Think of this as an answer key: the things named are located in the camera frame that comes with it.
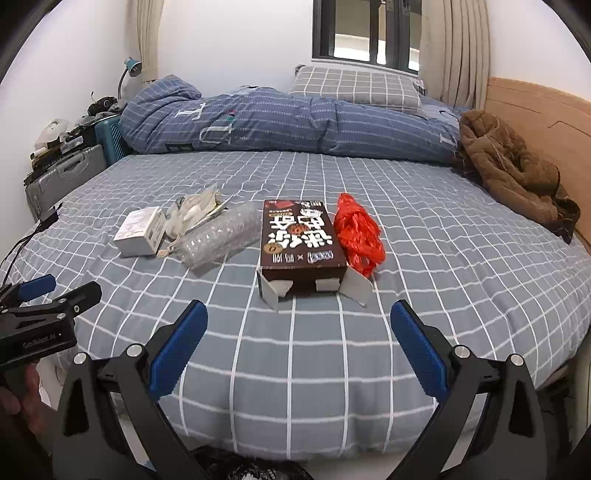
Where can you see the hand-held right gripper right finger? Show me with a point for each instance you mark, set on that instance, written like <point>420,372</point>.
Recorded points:
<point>418,346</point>

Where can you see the grey checked bed sheet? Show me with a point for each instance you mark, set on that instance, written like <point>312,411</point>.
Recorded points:
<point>438,240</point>

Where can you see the grey checked pillow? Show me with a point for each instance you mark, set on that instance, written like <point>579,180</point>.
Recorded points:
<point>355,87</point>

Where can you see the person's left hand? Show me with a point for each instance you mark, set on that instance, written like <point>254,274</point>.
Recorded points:
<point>30,392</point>

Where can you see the grey hard suitcase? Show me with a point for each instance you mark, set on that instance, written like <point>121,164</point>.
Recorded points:
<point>64,175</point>

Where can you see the teal suitcase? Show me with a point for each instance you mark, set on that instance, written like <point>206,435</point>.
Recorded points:
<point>111,143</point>

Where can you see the bubble wrap roll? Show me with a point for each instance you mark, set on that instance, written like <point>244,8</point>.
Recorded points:
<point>217,237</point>

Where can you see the dark clutter stack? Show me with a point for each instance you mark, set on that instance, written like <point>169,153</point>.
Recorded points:
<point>69,138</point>

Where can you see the small white cardboard box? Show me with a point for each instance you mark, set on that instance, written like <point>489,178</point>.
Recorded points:
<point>138,230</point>

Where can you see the wooden headboard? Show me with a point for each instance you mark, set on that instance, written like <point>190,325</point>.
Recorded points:
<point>554,110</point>

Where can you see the blue striped duvet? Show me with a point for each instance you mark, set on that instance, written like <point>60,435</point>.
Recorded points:
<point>286,120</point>

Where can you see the black-lined trash bin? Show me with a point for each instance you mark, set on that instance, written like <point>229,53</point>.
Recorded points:
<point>249,468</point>

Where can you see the black device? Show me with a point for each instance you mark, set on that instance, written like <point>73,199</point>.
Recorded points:
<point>104,105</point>

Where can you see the blue desk lamp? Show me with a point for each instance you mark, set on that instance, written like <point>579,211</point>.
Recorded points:
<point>134,67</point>

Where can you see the brown snack box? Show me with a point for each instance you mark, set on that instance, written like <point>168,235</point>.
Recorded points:
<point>300,244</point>

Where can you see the dark framed window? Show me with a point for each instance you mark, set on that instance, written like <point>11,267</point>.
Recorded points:
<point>323,32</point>

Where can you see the red plastic bag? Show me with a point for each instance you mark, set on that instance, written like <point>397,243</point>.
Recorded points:
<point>358,235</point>

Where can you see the clear bag with white contents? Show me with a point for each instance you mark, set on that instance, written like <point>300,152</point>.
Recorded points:
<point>194,210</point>

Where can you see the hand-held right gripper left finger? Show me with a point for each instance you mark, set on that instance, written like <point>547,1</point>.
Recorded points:
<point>180,344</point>

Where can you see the brown padded jacket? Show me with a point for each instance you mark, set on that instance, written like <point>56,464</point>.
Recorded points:
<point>508,166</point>

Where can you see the beige pleated curtain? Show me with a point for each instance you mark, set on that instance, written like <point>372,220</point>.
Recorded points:
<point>461,46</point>
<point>150,37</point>

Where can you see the white round appliance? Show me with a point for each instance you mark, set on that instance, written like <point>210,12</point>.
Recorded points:
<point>51,131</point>

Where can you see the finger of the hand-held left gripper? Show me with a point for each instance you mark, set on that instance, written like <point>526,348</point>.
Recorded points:
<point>78,295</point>
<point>37,285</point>

